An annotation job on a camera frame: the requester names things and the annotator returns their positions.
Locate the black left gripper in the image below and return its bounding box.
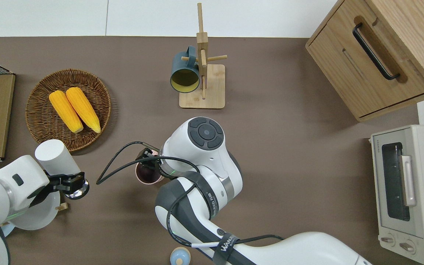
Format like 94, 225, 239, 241
32, 172, 88, 205

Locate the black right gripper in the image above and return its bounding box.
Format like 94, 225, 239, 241
135, 148, 161, 170

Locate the pink mug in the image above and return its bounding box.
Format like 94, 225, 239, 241
135, 162, 164, 185

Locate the wooden dish rack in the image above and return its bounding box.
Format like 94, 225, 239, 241
0, 202, 69, 227

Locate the grey plate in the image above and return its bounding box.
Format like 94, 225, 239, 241
8, 190, 61, 231

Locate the brown wicker basket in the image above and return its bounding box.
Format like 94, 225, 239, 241
25, 69, 112, 152

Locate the yellow corn cob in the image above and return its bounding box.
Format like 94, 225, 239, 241
66, 87, 102, 134
49, 90, 84, 134

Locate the light blue plate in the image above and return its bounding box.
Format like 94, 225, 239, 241
0, 223, 15, 238

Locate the wooden mug tree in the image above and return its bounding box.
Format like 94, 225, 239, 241
179, 3, 228, 109

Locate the dark teal mug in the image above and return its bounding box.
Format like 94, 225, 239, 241
170, 46, 201, 93

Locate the brown table mat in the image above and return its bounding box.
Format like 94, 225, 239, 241
0, 36, 420, 265

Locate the wooden drawer cabinet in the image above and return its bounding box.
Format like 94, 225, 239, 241
305, 0, 424, 122

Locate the black velcro strap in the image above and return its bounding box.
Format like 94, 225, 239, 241
177, 171, 220, 219
212, 233, 240, 265

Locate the black cabinet handle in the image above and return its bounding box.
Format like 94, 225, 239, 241
352, 23, 401, 81

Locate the white oven door handle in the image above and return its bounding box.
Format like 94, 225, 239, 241
400, 155, 417, 206

